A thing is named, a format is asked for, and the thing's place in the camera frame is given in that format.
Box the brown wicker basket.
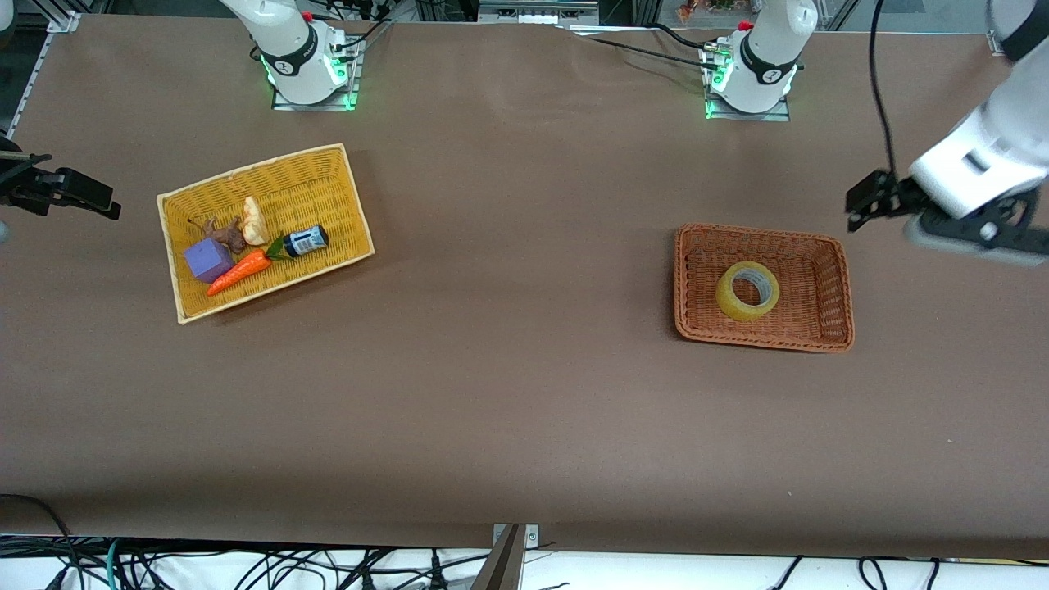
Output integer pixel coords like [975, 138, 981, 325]
[674, 223, 856, 353]

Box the orange toy carrot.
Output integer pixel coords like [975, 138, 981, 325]
[207, 235, 289, 297]

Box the dark brown root toy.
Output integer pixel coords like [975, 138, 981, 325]
[188, 216, 248, 255]

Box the pale yellow root toy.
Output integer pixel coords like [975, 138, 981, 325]
[242, 196, 270, 247]

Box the grey metal device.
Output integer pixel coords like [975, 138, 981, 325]
[477, 0, 601, 25]

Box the black looping floor cable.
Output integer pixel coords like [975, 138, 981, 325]
[0, 493, 87, 590]

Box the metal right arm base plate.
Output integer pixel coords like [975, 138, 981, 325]
[271, 36, 363, 112]

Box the metal table edge bracket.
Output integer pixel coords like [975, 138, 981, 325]
[492, 523, 541, 551]

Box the yellow wicker basket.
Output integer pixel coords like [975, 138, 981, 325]
[157, 143, 375, 325]

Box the long black table cable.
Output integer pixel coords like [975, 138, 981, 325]
[574, 33, 718, 68]

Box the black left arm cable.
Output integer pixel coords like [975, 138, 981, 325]
[869, 0, 902, 181]

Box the small blue-labelled bottle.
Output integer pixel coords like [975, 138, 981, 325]
[283, 225, 330, 259]

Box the purple cube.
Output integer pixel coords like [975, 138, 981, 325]
[183, 238, 236, 284]

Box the dark grey metal strut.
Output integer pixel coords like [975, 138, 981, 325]
[470, 524, 526, 590]

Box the short black table cable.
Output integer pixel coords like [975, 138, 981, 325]
[652, 22, 724, 52]

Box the clear yellowish tape roll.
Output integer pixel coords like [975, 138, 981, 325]
[715, 261, 781, 323]

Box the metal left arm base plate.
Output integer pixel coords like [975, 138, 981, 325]
[703, 41, 792, 123]

